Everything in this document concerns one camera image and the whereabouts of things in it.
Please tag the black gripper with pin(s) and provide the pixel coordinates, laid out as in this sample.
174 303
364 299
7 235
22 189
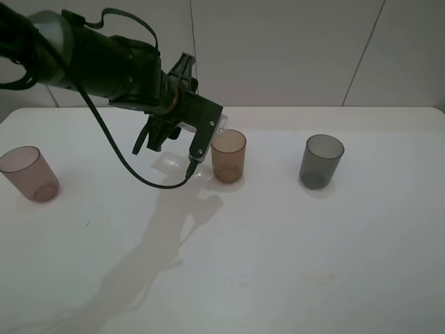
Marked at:
163 92

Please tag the clear plastic water bottle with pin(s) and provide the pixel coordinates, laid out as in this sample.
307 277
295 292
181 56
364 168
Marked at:
219 126

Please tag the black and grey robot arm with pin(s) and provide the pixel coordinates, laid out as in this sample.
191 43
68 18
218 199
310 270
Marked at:
64 50

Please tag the brown translucent cup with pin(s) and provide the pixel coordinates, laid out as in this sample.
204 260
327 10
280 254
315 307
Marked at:
228 156

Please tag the pink translucent cup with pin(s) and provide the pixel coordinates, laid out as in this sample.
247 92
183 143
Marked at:
28 171

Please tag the grey translucent cup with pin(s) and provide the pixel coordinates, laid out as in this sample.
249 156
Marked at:
320 160

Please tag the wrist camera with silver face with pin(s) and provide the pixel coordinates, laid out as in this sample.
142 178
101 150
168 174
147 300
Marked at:
200 116

